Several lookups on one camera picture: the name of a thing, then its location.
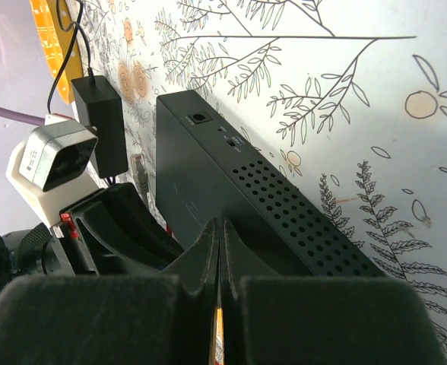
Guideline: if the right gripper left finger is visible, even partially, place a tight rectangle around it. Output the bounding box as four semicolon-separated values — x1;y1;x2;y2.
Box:
0;220;219;364

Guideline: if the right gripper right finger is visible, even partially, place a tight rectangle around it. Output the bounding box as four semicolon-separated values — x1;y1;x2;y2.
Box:
220;221;446;364

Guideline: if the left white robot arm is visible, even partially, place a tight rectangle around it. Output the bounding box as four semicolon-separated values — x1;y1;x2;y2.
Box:
0;114;183;292

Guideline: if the black power adapter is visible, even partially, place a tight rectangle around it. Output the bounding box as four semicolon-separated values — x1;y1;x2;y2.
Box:
71;75;128;179

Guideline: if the black power cable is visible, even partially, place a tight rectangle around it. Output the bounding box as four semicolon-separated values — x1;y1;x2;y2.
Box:
47;0;97;115

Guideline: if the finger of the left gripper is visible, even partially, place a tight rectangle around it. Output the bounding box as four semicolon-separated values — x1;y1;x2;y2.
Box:
101;183;183;262
58;197;166;276

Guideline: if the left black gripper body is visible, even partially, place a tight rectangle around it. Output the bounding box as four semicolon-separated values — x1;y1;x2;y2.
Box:
0;223;75;293

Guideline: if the black network switch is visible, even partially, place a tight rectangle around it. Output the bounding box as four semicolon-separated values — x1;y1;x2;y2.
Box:
155;90;381;278

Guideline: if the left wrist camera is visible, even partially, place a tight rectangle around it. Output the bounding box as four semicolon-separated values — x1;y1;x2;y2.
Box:
19;119;98;192

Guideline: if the floral table mat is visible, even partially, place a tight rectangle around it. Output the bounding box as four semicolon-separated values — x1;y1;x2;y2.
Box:
81;1;447;359

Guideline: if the grey ethernet cable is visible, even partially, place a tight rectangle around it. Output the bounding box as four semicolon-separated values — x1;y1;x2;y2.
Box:
130;153;151;198

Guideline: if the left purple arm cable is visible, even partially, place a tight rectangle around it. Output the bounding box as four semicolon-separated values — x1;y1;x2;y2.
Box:
0;100;46;126

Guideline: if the yellow dotted plate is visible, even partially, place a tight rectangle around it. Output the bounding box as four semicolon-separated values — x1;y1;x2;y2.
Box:
30;0;82;104

